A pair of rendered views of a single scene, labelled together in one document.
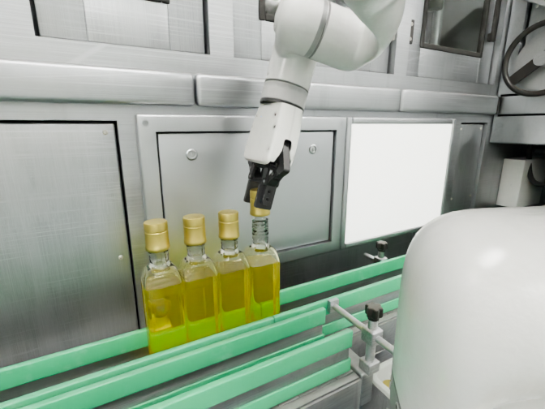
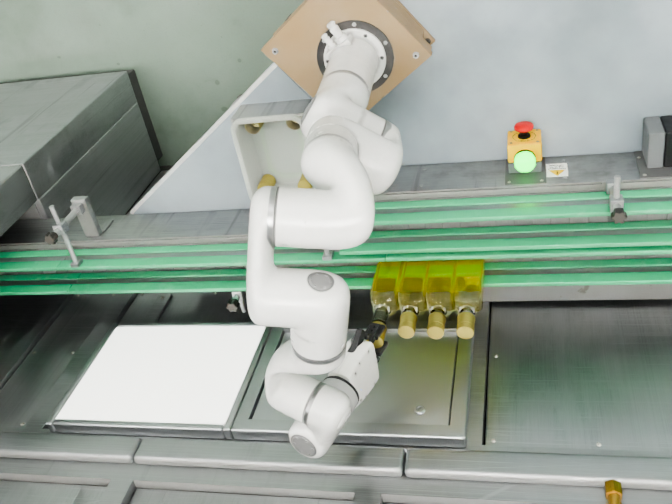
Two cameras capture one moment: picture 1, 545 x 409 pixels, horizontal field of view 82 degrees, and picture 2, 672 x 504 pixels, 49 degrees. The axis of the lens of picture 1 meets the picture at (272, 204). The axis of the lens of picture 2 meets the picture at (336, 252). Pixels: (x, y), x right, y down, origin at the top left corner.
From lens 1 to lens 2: 1.08 m
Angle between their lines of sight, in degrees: 39
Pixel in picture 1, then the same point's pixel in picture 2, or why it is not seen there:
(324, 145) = (267, 408)
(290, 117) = (344, 366)
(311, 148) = not seen: hidden behind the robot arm
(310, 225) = not seen: hidden behind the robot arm
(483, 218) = (378, 178)
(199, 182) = (417, 389)
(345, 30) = (301, 380)
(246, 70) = (343, 482)
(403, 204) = (170, 348)
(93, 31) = not seen: outside the picture
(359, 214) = (238, 346)
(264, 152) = (370, 351)
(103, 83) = (488, 461)
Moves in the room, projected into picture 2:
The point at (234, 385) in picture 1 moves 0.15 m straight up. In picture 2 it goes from (434, 216) to (427, 257)
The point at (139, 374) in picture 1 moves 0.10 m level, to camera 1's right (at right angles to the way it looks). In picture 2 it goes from (491, 246) to (447, 228)
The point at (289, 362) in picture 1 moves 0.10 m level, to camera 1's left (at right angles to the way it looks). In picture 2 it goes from (391, 218) to (435, 235)
